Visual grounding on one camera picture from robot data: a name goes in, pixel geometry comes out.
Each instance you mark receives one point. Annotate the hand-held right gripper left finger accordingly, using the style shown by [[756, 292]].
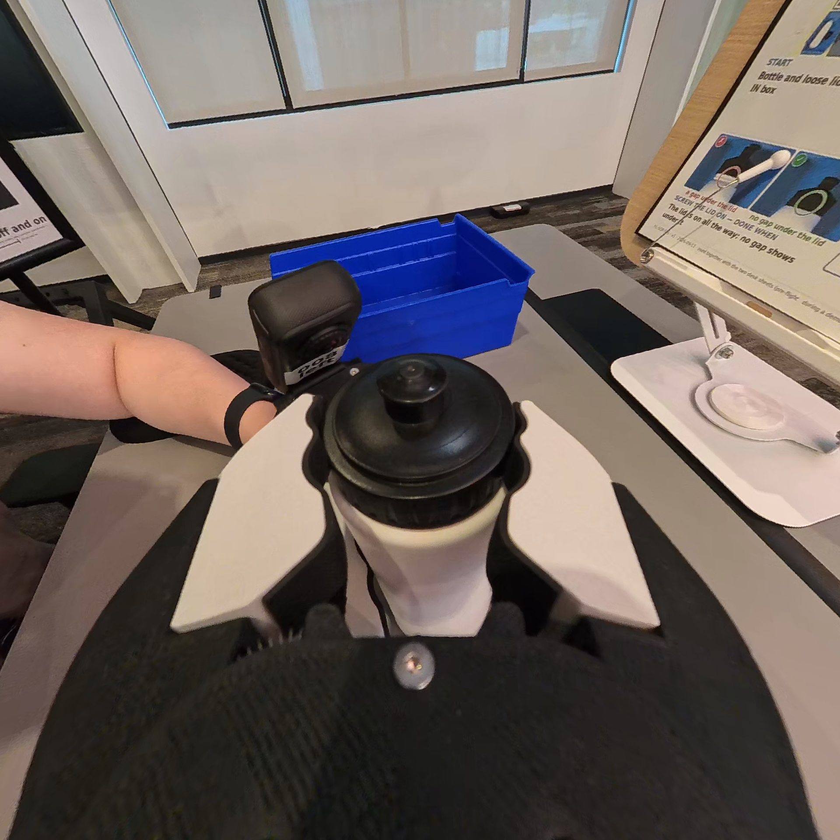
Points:
[[256, 525]]

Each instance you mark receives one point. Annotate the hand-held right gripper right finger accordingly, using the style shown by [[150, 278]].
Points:
[[577, 525]]

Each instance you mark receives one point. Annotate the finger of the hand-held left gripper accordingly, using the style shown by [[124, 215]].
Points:
[[358, 604]]

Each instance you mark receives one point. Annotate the white plastic bottle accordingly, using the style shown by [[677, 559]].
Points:
[[420, 564]]

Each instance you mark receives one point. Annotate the blue plastic bin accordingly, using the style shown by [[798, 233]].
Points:
[[426, 328]]

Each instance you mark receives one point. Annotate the black bottle lid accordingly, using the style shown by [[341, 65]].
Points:
[[420, 433]]

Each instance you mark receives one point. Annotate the person's left forearm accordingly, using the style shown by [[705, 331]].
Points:
[[98, 367]]

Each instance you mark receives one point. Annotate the person's left hand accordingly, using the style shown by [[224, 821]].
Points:
[[256, 420]]

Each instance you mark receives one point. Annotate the black wristband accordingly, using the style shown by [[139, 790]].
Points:
[[235, 413]]

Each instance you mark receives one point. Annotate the black rectangular pad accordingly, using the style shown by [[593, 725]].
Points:
[[604, 328]]

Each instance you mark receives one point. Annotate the black sign easel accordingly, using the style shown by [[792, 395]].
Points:
[[92, 302]]

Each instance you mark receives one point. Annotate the dark chair seat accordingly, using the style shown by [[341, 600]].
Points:
[[39, 476]]

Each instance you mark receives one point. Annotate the small black floor box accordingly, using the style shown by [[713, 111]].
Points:
[[510, 211]]

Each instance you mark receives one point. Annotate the framed glass window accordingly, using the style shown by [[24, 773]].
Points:
[[394, 46]]

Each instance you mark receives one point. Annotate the framed marker sign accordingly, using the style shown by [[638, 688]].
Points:
[[26, 229]]

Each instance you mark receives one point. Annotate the wooden display board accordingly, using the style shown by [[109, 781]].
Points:
[[692, 111]]

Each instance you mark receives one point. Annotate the printed instruction sheet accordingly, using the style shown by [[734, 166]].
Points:
[[807, 98]]

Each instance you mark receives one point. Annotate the dark wall screen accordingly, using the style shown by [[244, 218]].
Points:
[[33, 79]]

